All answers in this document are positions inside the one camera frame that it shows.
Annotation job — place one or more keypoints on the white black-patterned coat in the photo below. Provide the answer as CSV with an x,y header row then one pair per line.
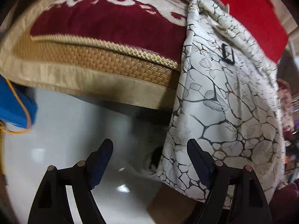
x,y
227,100

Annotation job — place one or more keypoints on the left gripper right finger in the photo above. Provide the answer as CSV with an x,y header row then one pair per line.
x,y
235,195

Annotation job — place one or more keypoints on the blue stool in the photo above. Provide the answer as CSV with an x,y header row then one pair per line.
x,y
11,110

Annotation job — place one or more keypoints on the red quilt on sofa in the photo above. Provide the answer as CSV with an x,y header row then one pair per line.
x,y
259,18

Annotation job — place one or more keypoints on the floral red beige blanket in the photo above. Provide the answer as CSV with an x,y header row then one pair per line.
x,y
125,51

